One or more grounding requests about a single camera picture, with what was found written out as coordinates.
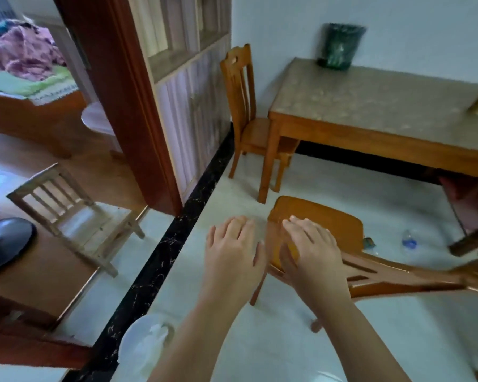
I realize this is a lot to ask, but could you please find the white round stool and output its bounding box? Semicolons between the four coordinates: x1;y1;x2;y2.
81;101;117;136

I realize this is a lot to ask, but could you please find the person's right hand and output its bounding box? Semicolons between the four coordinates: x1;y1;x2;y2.
279;216;352;315

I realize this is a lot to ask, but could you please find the wooden bed with green sheet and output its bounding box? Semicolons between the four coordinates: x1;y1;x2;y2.
0;65;89;157

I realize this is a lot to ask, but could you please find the person's left hand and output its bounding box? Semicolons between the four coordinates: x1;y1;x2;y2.
200;216;268;311

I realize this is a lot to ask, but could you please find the person's left forearm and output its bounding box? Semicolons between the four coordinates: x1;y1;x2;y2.
147;296;248;382

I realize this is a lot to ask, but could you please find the black round fan base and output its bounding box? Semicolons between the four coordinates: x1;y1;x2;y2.
0;217;37;275

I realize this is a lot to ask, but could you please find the red plastic stool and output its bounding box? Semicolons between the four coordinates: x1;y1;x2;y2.
437;174;478;240

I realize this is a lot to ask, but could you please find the glossy orange-brown wooden chair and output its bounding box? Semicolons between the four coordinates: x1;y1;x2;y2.
250;196;478;335

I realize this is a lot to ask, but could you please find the clear plastic water bottle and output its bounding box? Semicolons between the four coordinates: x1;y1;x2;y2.
401;229;418;251

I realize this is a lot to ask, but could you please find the wooden dining table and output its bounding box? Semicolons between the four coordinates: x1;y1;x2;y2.
258;57;478;205

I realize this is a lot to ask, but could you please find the person's right forearm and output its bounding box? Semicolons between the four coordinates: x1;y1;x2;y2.
299;295;413;382

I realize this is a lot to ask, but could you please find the dark wooden chair leg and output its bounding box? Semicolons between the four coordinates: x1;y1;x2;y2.
448;223;478;258

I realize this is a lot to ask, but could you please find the pink crumpled blanket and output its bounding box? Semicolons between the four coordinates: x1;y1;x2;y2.
0;20;67;82

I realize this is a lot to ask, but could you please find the dark green waste basket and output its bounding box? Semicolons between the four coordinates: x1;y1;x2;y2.
317;23;367;71

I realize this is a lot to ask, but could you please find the brown wooden door frame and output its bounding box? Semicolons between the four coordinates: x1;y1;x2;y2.
0;0;184;370

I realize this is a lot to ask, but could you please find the small pale wooden chair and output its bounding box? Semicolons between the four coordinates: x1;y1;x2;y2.
6;162;146;278

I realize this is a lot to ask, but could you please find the wood framed glass partition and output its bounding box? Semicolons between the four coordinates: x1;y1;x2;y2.
127;0;232;204

